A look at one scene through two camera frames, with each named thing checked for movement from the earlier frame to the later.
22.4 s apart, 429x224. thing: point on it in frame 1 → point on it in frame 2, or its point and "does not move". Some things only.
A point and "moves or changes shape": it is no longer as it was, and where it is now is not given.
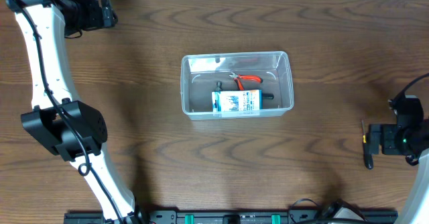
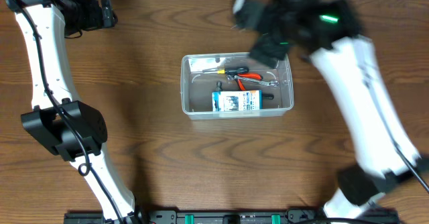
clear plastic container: (221, 85) does not move
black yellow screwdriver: (368, 157) moves or changes shape
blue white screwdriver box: (242, 100) does not move
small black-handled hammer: (265, 96) does not move
